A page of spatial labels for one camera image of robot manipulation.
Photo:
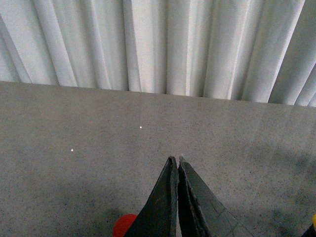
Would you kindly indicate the yellow button with black base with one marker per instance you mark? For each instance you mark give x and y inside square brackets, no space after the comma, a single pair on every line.
[311,231]

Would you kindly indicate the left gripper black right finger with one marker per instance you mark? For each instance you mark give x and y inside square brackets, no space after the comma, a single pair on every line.
[201,214]

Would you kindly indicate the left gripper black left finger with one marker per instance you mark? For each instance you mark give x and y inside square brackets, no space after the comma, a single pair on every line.
[158,217]

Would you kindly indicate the red round button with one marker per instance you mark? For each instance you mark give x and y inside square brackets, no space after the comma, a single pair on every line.
[123,224]

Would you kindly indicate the white pleated curtain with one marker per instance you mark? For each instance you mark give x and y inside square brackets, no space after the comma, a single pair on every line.
[251,50]

